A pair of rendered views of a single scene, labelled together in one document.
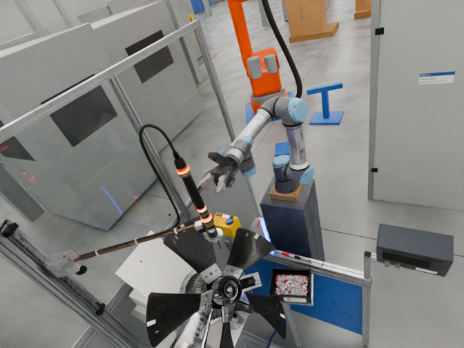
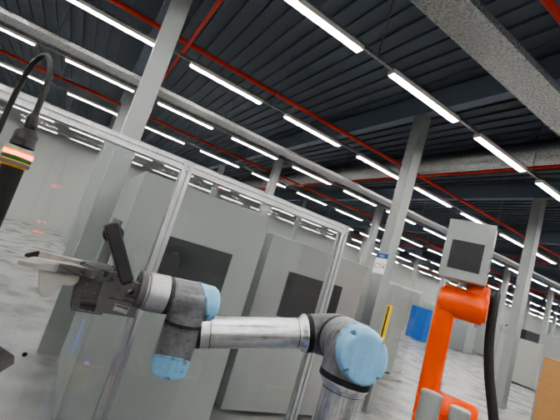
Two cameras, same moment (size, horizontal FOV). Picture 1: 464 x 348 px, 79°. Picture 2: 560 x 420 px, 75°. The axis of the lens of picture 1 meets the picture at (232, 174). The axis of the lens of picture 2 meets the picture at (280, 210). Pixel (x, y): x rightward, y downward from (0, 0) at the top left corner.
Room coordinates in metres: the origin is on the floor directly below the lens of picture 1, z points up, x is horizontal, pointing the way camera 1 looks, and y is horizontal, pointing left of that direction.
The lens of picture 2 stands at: (0.41, -0.49, 1.77)
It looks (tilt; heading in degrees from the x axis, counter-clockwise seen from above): 8 degrees up; 22
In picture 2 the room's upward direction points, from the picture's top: 17 degrees clockwise
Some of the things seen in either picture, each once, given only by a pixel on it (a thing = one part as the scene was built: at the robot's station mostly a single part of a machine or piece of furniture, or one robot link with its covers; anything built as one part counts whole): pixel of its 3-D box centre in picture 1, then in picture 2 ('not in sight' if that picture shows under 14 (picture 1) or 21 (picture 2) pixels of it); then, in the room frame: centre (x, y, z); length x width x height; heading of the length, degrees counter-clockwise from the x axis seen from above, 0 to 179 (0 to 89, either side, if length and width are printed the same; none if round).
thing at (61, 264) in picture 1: (63, 263); not in sight; (0.87, 0.78, 1.54); 0.10 x 0.07 x 0.08; 85
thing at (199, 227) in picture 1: (209, 229); not in sight; (0.81, 0.16, 1.50); 0.09 x 0.07 x 0.10; 85
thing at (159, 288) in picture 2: (233, 157); (152, 292); (1.04, -0.03, 1.64); 0.08 x 0.05 x 0.08; 50
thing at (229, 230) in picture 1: (226, 225); not in sight; (1.28, 0.15, 1.02); 0.16 x 0.10 x 0.11; 50
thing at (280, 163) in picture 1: (282, 166); not in sight; (1.41, -0.32, 1.21); 0.13 x 0.12 x 0.14; 33
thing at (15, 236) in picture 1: (61, 275); not in sight; (0.87, 0.83, 1.48); 0.05 x 0.03 x 0.62; 175
